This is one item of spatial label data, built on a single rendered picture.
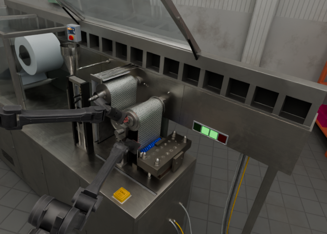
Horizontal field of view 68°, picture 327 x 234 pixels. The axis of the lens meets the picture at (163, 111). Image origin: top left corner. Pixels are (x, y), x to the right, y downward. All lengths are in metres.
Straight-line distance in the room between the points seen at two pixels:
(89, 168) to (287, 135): 1.21
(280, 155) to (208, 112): 0.47
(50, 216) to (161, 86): 1.18
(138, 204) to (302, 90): 1.04
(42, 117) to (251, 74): 1.05
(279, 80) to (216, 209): 1.73
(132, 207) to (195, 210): 1.28
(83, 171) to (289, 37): 3.86
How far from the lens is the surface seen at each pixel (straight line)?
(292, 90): 1.34
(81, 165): 1.73
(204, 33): 4.49
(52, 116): 1.23
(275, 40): 4.58
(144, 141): 1.60
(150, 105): 1.56
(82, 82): 1.53
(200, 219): 2.61
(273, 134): 1.45
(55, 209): 0.72
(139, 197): 1.52
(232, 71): 1.40
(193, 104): 1.57
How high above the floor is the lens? 2.06
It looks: 30 degrees down
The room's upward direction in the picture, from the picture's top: 6 degrees clockwise
